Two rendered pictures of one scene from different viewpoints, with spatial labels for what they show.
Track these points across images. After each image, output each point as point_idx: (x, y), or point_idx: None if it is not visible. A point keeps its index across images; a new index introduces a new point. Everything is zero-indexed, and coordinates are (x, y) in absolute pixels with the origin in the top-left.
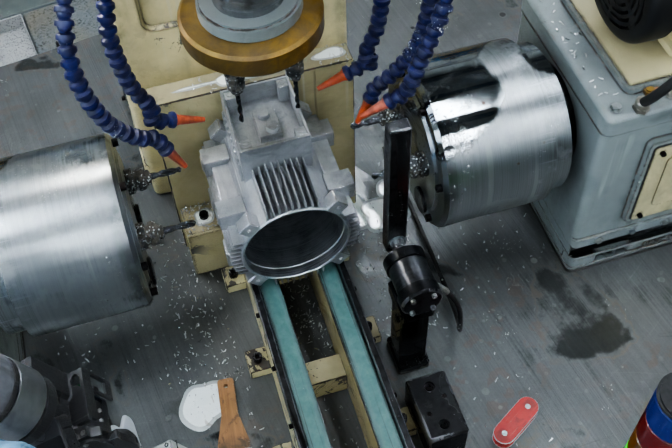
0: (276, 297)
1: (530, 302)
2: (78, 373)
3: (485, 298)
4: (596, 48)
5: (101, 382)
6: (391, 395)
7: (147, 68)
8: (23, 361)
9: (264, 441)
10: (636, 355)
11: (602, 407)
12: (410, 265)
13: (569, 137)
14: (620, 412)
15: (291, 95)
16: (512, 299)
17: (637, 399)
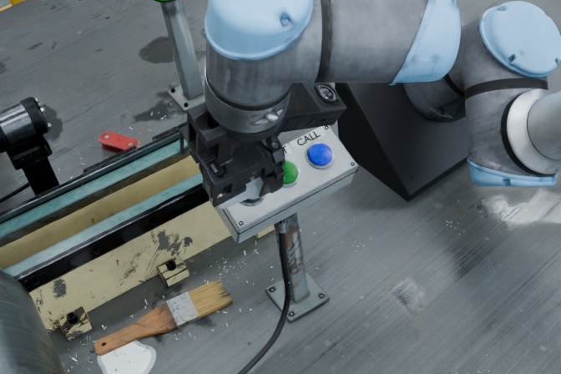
0: (15, 269)
1: (9, 159)
2: (186, 128)
3: (4, 185)
4: None
5: (184, 148)
6: (118, 159)
7: None
8: (194, 118)
9: (158, 296)
10: (58, 100)
11: (102, 109)
12: (6, 113)
13: None
14: (104, 101)
15: None
16: (6, 169)
17: (93, 95)
